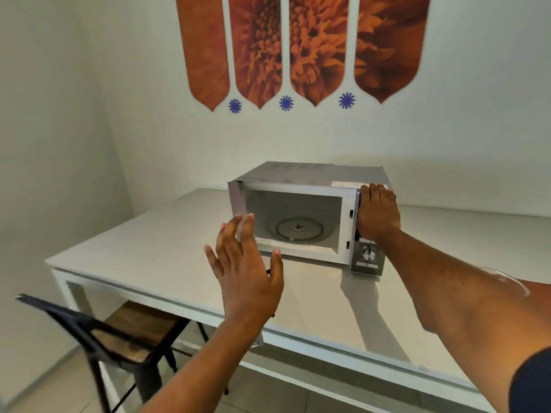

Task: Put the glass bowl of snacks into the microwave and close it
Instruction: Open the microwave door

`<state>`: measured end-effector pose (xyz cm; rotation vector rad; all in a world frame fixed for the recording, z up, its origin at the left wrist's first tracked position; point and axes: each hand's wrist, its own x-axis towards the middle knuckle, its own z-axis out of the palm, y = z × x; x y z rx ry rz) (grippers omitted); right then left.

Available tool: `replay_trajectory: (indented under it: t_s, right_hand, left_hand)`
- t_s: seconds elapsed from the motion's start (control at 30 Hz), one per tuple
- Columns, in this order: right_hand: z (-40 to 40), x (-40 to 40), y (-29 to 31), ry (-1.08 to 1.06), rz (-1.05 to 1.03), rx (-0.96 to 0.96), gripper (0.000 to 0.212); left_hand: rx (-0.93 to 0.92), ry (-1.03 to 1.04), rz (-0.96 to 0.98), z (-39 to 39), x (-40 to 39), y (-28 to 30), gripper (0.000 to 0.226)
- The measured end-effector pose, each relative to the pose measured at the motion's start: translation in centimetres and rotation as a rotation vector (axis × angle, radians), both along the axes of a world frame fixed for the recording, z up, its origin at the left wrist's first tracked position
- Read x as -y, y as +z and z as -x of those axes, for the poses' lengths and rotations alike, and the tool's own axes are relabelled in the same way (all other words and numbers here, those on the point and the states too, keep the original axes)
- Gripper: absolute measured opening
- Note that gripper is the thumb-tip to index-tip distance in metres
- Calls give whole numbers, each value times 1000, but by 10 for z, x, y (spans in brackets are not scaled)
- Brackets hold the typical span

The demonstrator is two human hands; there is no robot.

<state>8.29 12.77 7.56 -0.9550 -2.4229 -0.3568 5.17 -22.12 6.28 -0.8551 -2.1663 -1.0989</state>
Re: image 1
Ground person's left hand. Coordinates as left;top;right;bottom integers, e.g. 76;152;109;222
204;213;285;326

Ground person's right hand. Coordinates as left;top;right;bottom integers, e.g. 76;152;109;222
356;183;402;244

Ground silver microwave oven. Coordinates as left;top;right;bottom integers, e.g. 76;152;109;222
227;161;397;278

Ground person's right forearm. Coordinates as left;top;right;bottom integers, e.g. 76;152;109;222
378;230;551;413

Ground person's left forearm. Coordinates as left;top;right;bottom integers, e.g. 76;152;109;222
140;314;276;413

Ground glass turntable plate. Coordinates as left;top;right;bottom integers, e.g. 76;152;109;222
267;216;337;245

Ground white table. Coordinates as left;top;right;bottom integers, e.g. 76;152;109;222
44;188;551;413

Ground black chair with wooden seat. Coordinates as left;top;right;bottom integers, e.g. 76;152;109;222
16;293;230;413

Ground dark sleeve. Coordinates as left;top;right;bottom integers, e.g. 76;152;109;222
508;347;551;413

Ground orange petal wall panel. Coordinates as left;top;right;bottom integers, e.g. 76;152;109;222
354;0;431;104

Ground orange flower wall panel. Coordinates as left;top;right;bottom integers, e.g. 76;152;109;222
228;0;283;110
289;0;350;107

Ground plain orange wall panel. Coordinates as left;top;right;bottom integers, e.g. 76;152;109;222
176;0;230;112

